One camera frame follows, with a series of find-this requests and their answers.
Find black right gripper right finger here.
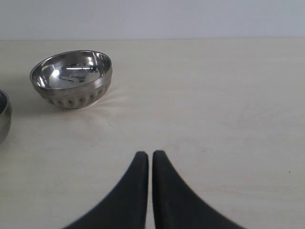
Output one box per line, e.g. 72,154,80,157
152,150,242,229

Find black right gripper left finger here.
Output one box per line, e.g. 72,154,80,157
66,151,149,229

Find ribbed stainless steel bowl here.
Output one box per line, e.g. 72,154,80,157
30,50,112,109

